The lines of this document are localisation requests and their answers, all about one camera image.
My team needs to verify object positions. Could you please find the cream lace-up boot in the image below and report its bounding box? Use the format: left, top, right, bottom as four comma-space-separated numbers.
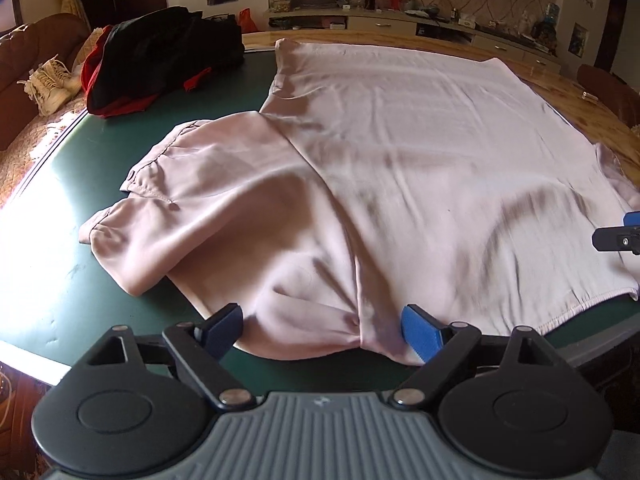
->
50, 67, 85, 98

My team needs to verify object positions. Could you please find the red garment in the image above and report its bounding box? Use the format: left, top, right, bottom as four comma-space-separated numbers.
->
81, 30, 213, 118

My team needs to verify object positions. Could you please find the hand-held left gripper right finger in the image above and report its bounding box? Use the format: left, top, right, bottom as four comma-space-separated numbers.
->
391, 304, 576, 410

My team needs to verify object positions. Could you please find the brown sofa with quilted cover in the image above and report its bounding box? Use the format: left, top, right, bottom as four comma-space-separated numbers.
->
0, 25, 113, 211

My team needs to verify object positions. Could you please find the brown chair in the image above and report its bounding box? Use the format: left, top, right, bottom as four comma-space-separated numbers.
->
576, 64, 640, 128

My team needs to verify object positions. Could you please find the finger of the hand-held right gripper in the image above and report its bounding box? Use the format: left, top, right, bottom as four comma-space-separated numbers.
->
592, 211, 640, 254

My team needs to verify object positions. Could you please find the pale pink shirt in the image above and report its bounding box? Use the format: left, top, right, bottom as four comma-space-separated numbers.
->
79, 37, 640, 366

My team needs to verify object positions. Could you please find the brown leather sofa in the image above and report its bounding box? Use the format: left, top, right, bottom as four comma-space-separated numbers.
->
0, 12, 91, 153

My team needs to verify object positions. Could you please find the black and red clothes pile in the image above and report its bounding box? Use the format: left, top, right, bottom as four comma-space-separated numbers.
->
87, 6, 246, 111

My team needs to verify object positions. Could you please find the pair of beige sneakers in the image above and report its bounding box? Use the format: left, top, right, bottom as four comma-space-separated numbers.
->
17, 57, 76, 116

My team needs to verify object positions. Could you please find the beige television cabinet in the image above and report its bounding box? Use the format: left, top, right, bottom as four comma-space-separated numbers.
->
269, 7, 563, 75

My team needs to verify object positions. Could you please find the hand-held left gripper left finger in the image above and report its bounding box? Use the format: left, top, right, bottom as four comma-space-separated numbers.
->
70, 304, 253, 409

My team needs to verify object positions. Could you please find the small framed picture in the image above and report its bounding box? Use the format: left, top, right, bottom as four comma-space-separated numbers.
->
569, 22, 590, 58

